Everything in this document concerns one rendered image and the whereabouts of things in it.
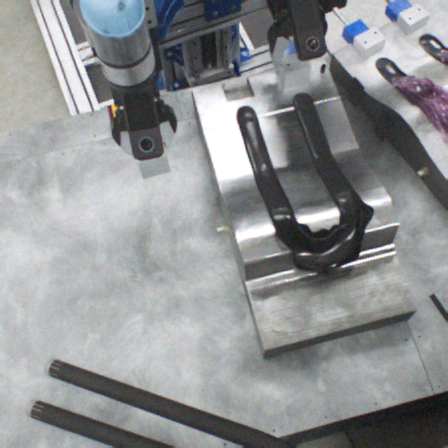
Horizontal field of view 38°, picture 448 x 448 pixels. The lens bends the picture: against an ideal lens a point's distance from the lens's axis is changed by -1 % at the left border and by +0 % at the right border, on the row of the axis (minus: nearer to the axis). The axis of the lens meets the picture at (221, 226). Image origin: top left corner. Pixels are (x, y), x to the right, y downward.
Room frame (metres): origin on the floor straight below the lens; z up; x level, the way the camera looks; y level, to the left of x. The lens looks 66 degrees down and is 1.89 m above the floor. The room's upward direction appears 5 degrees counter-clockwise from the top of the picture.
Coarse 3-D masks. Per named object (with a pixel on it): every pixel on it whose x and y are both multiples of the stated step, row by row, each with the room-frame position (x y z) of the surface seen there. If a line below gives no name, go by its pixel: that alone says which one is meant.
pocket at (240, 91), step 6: (240, 84) 0.73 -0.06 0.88; (246, 84) 0.73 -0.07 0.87; (228, 90) 0.72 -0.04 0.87; (234, 90) 0.73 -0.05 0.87; (240, 90) 0.73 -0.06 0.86; (246, 90) 0.73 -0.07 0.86; (252, 90) 0.71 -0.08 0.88; (228, 96) 0.71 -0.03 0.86; (234, 96) 0.71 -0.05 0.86; (240, 96) 0.71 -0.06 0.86; (246, 96) 0.71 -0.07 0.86; (252, 96) 0.71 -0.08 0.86
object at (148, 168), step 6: (162, 156) 0.54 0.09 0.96; (138, 162) 0.53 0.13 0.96; (144, 162) 0.53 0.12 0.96; (150, 162) 0.54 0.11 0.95; (156, 162) 0.54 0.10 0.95; (162, 162) 0.54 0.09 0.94; (168, 162) 0.54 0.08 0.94; (144, 168) 0.53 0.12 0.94; (150, 168) 0.53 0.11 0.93; (156, 168) 0.54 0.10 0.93; (162, 168) 0.54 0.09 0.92; (168, 168) 0.54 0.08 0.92; (144, 174) 0.53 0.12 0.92; (150, 174) 0.53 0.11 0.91; (156, 174) 0.54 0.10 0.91
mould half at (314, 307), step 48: (192, 96) 0.72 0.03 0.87; (288, 96) 0.68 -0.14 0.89; (336, 96) 0.68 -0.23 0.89; (240, 144) 0.59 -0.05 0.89; (288, 144) 0.59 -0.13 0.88; (336, 144) 0.58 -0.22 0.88; (240, 192) 0.49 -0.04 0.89; (288, 192) 0.48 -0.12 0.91; (384, 192) 0.45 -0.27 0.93; (240, 240) 0.39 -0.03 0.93; (384, 240) 0.39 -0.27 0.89; (288, 288) 0.33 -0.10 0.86; (336, 288) 0.32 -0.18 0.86; (384, 288) 0.31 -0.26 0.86; (288, 336) 0.25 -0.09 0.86; (336, 336) 0.25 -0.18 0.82
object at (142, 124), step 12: (132, 96) 0.55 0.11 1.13; (144, 96) 0.55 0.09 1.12; (132, 108) 0.53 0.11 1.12; (144, 108) 0.53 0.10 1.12; (132, 120) 0.52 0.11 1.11; (144, 120) 0.52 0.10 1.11; (156, 120) 0.51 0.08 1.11; (132, 132) 0.50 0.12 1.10; (144, 132) 0.50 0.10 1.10; (156, 132) 0.50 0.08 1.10; (132, 144) 0.49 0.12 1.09; (144, 144) 0.48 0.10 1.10; (156, 144) 0.48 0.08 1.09; (144, 156) 0.47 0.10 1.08; (156, 156) 0.47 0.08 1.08
